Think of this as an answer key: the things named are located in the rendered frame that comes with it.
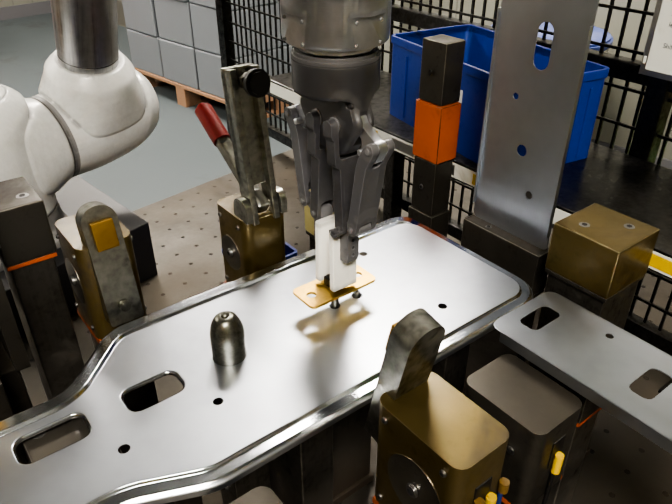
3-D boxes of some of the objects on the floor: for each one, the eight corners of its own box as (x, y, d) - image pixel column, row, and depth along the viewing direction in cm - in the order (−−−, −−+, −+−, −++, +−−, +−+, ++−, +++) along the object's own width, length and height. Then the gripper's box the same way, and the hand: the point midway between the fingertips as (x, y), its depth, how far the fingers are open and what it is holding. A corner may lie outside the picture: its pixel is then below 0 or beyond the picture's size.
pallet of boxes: (327, 97, 433) (325, -103, 369) (238, 127, 384) (218, -97, 320) (221, 65, 501) (204, -109, 437) (134, 87, 453) (101, -105, 389)
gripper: (251, 34, 55) (267, 262, 68) (356, 72, 45) (352, 330, 58) (320, 22, 59) (323, 240, 71) (430, 55, 49) (411, 300, 62)
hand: (336, 252), depth 63 cm, fingers closed, pressing on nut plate
